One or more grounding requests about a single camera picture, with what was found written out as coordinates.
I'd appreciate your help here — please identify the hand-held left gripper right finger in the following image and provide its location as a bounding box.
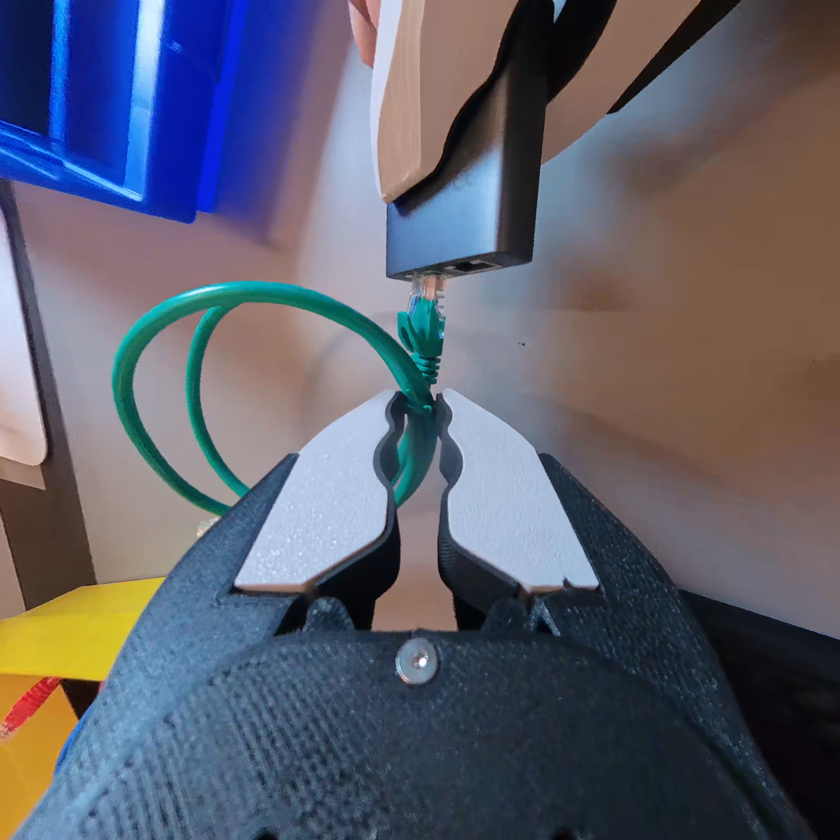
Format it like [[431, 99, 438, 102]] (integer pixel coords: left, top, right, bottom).
[[435, 387, 601, 624]]

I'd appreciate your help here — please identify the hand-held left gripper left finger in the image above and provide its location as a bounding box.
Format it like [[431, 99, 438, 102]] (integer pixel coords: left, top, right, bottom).
[[233, 388, 403, 624]]

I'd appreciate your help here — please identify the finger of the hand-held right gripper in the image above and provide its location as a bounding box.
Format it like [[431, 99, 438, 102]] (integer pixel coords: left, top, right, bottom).
[[545, 0, 746, 161], [369, 0, 526, 204]]

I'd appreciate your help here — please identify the black ethernet port box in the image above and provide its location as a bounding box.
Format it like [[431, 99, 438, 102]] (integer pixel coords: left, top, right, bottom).
[[385, 0, 553, 282]]

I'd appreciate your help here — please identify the green ethernet cable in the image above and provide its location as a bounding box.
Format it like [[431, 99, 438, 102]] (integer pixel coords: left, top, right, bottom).
[[112, 269, 450, 519]]

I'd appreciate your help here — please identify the person's right hand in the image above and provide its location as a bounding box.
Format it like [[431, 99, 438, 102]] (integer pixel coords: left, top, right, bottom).
[[348, 0, 380, 68]]

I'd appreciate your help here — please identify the dark brown table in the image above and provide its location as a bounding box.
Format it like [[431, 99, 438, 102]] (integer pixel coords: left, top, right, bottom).
[[0, 180, 98, 614]]

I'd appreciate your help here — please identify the yellow plastic bin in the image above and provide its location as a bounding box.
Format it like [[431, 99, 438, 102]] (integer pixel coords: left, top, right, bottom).
[[0, 576, 166, 840]]

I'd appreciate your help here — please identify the black textured fabric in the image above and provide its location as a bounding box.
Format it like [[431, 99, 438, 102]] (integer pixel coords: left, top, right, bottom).
[[679, 587, 840, 840]]

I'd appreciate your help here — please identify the blue plastic bin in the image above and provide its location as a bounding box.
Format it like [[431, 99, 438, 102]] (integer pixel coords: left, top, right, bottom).
[[0, 0, 247, 224]]

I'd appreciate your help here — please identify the white paper sheet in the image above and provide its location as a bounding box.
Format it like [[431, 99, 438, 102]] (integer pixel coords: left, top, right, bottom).
[[0, 210, 48, 468]]

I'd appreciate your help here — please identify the red ethernet cable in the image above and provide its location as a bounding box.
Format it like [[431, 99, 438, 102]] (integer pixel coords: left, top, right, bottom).
[[0, 676, 63, 739]]

